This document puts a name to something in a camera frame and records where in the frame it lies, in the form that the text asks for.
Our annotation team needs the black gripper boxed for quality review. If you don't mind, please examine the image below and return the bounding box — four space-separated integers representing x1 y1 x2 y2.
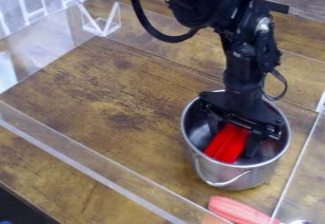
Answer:
199 90 286 158

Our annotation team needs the red plastic block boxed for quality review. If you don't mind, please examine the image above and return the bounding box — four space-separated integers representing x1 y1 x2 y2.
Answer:
203 123 248 164

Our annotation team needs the silver metal pot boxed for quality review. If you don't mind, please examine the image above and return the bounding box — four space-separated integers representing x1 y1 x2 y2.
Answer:
180 96 291 190

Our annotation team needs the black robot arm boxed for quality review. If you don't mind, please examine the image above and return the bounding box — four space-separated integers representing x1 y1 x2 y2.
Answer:
131 0 284 163

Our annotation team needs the clear acrylic right barrier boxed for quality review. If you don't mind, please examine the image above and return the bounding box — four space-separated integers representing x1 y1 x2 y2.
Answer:
271 91 325 224

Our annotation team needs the clear acrylic barrier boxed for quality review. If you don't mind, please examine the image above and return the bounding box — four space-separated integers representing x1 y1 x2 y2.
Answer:
0 101 232 224
271 91 325 224

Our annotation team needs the clear acrylic front barrier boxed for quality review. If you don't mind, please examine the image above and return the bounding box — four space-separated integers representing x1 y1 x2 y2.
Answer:
0 101 232 224

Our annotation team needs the orange handled tool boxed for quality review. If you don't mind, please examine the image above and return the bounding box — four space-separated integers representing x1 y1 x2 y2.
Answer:
208 196 283 224

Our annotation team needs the black wall strip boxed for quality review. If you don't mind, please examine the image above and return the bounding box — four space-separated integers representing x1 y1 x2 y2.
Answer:
264 1 288 14

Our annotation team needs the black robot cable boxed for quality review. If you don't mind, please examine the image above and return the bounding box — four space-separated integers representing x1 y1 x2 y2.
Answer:
128 0 200 44

